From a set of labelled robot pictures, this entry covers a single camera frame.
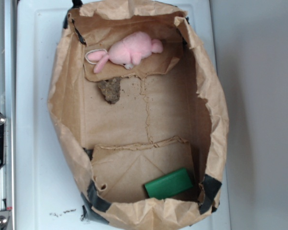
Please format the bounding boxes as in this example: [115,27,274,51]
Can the green rectangular block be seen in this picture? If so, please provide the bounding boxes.
[144,168,193,200]

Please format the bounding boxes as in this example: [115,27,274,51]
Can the aluminium frame rail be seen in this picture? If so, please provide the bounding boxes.
[0,0,18,230]

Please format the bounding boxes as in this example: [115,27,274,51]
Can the pink plush bunny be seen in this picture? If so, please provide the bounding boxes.
[85,31,163,73]

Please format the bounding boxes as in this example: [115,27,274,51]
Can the white plastic tray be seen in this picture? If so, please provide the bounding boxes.
[15,0,230,230]

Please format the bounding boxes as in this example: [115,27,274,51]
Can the brown dirt clump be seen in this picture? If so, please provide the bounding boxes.
[97,77,121,104]

